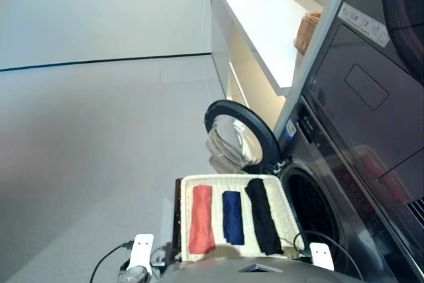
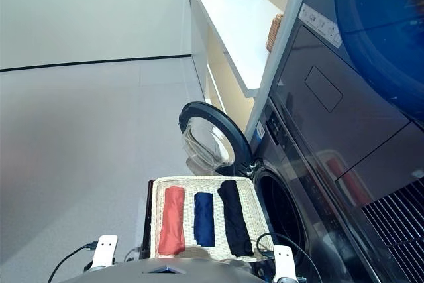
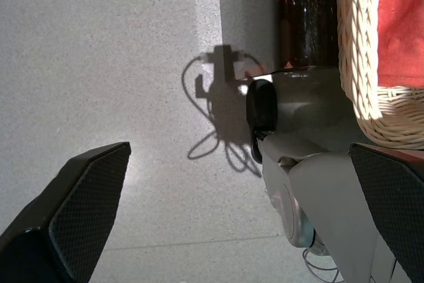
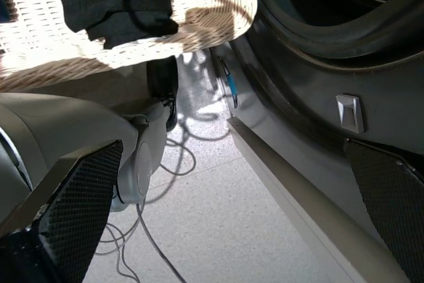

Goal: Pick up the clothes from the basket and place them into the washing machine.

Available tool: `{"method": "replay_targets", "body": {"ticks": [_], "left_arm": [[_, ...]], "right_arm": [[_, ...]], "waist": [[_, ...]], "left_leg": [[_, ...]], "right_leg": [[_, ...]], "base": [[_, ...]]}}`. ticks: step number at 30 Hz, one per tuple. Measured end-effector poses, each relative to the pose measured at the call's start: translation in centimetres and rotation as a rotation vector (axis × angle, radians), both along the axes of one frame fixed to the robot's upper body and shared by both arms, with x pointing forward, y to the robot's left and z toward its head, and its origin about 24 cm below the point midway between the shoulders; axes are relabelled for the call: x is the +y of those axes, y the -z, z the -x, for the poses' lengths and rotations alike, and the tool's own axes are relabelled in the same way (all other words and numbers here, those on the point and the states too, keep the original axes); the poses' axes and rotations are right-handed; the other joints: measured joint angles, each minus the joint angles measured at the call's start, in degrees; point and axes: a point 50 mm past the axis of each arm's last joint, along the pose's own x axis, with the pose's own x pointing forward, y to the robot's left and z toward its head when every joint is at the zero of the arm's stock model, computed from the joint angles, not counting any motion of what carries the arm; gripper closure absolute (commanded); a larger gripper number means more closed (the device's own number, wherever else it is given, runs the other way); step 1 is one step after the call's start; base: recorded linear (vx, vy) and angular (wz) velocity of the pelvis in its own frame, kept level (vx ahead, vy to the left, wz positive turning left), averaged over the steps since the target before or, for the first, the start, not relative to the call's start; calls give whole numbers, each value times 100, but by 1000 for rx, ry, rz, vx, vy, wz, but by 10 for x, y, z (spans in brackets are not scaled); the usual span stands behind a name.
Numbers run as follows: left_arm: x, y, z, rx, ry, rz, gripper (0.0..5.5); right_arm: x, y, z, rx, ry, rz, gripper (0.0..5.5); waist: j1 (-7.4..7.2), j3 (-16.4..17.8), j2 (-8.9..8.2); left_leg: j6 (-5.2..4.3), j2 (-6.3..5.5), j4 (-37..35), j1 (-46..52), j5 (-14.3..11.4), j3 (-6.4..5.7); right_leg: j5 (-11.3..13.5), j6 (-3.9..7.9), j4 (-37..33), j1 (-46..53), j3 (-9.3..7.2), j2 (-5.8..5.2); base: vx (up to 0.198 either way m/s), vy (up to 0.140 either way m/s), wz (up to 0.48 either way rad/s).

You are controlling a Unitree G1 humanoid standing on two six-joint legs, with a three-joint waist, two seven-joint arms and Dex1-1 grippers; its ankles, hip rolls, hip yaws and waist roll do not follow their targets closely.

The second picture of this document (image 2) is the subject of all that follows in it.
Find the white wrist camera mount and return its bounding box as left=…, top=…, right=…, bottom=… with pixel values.
left=272, top=245, right=299, bottom=283
left=91, top=235, right=119, bottom=269

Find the dark brown basket stand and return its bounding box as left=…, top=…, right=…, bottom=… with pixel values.
left=140, top=179, right=156, bottom=260

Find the dark dryer with blue door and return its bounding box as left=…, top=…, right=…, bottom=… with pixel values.
left=270, top=0, right=424, bottom=283

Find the black cloth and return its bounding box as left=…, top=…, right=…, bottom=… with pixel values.
left=217, top=180, right=255, bottom=258

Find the grey robot torso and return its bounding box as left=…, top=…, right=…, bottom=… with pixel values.
left=59, top=258, right=266, bottom=283

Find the red cloth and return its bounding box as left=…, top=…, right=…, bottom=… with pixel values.
left=158, top=186, right=187, bottom=256

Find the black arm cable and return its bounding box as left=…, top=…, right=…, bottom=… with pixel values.
left=47, top=242, right=99, bottom=283
left=256, top=232, right=324, bottom=283

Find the white counter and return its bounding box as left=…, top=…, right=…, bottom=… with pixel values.
left=185, top=0, right=289, bottom=99

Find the round washing machine door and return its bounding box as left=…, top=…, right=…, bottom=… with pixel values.
left=178, top=101, right=255, bottom=178

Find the small brown woven basket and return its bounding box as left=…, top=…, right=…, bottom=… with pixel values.
left=266, top=13, right=285, bottom=54

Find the dark blue cloth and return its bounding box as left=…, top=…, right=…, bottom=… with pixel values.
left=193, top=192, right=216, bottom=248

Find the thin floor wire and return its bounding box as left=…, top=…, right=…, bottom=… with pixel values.
left=124, top=246, right=142, bottom=263

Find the white warning label strip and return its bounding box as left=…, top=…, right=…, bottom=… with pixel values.
left=297, top=3, right=343, bottom=48

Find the pale woven laundry basket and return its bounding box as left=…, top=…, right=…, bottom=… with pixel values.
left=150, top=176, right=274, bottom=261

